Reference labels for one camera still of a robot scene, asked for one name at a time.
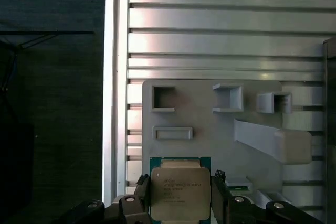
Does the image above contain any silver CPU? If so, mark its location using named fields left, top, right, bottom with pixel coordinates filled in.
left=149, top=156, right=212, bottom=221

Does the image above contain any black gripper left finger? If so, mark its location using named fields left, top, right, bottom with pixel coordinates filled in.
left=59, top=173, right=152, bottom=224

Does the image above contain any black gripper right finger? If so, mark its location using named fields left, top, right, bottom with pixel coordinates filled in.
left=211, top=168, right=324, bottom=224

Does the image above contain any grey parts rack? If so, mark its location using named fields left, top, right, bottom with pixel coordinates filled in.
left=141, top=79, right=313, bottom=224

